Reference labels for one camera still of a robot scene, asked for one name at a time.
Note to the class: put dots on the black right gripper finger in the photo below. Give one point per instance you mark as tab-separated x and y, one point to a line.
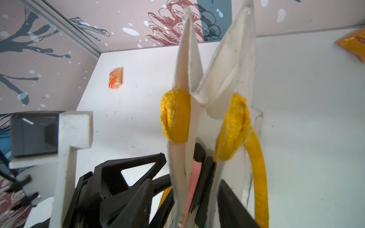
232	214

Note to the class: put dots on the orange sachet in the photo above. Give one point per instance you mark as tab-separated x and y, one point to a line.
354	43

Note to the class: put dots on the orange snack packet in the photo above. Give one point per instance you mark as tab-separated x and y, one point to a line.
115	78

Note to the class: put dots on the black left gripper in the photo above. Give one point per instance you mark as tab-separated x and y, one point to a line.
104	198

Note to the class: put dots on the pink art knife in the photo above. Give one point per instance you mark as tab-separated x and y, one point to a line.
192	184

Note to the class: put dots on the white tote pouch yellow handles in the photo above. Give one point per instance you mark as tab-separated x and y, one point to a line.
213	107

